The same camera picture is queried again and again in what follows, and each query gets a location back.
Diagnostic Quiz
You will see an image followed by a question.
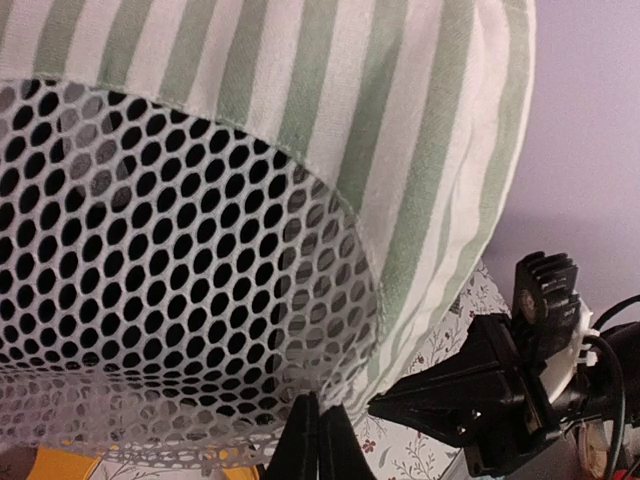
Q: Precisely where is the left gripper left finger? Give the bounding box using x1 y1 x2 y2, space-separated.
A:
264 393 319 480

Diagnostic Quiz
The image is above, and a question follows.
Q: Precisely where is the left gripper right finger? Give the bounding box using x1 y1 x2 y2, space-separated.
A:
319 406 375 480

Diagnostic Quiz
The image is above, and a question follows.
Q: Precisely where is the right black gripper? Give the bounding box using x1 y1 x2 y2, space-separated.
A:
367 314 640 479

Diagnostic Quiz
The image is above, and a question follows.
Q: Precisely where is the yellow double bowl holder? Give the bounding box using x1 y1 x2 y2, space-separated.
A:
27 448 261 479

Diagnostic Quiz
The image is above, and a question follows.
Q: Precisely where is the green striped pet tent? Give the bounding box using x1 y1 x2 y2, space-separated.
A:
1 1 536 465

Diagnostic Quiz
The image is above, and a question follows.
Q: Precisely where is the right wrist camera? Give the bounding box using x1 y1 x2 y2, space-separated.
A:
510 252 591 403

